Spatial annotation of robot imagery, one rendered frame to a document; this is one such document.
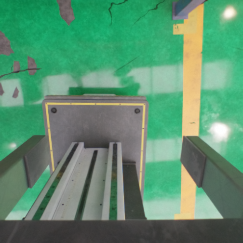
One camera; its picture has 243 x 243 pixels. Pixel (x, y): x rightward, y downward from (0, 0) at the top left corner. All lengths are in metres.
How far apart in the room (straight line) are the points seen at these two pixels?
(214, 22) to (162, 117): 0.83
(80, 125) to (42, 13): 0.88
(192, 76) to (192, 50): 0.20
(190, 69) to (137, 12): 0.59
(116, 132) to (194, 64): 0.83
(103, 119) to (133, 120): 0.20
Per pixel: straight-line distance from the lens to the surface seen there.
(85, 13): 1.53
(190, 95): 1.59
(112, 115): 1.18
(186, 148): 0.16
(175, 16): 1.56
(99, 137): 1.23
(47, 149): 0.17
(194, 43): 1.59
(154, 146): 1.64
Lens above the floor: 1.46
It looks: 74 degrees down
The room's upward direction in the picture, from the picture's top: 175 degrees clockwise
